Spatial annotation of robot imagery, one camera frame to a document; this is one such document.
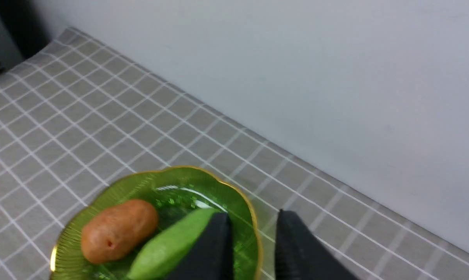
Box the green glass plate gold rim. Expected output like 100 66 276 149
50 166 263 280

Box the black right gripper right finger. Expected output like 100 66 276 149
274 209 357 280

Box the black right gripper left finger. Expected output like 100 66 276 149
168 213 234 280

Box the grey checked tablecloth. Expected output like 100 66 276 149
0 28 469 280

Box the brown potato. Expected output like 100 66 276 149
80 199 159 264

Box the green vegetable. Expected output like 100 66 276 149
126 208 219 280

